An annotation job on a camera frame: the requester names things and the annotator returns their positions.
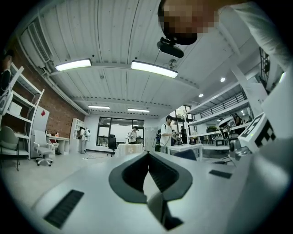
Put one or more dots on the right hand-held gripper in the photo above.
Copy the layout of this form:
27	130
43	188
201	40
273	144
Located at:
254	134

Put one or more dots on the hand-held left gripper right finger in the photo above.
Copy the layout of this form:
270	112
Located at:
206	194

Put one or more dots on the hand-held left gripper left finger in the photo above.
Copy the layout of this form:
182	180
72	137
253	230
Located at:
91	187

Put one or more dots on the black swivel chair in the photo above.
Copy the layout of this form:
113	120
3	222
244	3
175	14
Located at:
112	144

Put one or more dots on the white office chair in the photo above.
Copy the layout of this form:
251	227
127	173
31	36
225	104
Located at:
43	148

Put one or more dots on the long white shelving unit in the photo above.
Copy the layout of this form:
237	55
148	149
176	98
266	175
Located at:
215	107

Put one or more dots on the white work table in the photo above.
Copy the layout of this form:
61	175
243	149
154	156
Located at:
183	147

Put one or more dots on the cream cloth covered table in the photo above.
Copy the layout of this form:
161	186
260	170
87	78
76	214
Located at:
129	149

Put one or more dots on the white cubby bookcase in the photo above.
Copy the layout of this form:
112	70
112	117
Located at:
76	128

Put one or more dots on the black framed window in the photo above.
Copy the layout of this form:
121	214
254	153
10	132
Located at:
119	130

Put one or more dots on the round ceiling downlight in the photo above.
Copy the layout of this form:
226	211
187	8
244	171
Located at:
222	79
201	95

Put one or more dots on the long ceiling light panel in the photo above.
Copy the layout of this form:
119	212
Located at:
154	68
138	110
99	107
73	64

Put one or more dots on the grey padded armchair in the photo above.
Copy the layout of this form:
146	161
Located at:
9	139

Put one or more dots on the person's cream shirt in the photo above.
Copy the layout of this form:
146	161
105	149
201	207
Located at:
256	27

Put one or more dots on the white open shelving rack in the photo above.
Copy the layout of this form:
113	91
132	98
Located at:
23	91

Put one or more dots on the white ceiling air conditioner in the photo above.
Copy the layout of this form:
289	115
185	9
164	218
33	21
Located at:
36	45

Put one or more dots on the white wall desk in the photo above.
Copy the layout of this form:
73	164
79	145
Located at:
58	140

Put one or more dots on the white ceiling security camera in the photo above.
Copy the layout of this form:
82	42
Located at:
172	64

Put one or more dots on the black head-mounted camera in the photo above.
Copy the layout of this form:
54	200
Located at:
170	49

